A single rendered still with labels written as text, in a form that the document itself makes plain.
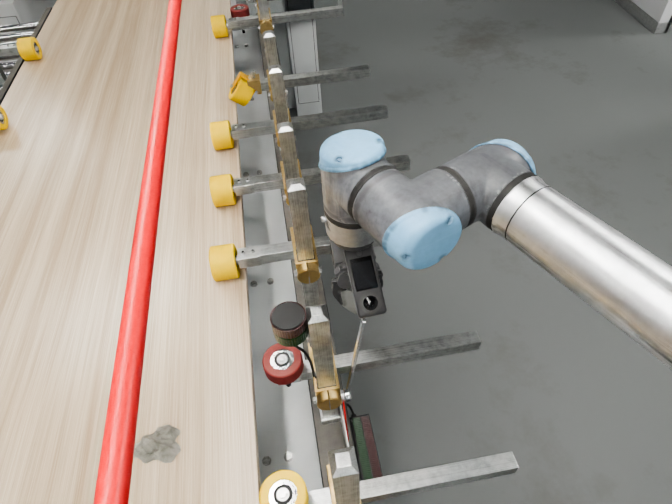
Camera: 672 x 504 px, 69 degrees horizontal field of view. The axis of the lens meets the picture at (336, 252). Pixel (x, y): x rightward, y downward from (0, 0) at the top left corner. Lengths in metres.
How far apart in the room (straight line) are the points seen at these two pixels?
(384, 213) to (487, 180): 0.14
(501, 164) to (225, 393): 0.65
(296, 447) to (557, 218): 0.83
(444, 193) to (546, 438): 1.48
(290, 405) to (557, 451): 1.06
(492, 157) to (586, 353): 1.62
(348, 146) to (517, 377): 1.55
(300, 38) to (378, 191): 2.45
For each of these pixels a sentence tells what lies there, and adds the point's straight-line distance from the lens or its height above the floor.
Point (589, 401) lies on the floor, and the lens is 2.12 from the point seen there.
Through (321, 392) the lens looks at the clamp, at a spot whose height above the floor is 0.87.
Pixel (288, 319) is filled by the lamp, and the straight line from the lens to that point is 0.80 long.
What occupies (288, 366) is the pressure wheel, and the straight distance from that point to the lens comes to 0.99.
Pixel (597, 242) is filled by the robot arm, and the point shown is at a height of 1.36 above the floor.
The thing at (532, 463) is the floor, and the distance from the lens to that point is 1.95.
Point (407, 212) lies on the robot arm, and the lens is 0.59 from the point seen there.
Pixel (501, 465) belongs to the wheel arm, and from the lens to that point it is 1.00.
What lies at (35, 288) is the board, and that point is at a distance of 1.33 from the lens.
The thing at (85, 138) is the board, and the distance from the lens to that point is 1.75.
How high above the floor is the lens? 1.77
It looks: 48 degrees down
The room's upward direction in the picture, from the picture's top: 4 degrees counter-clockwise
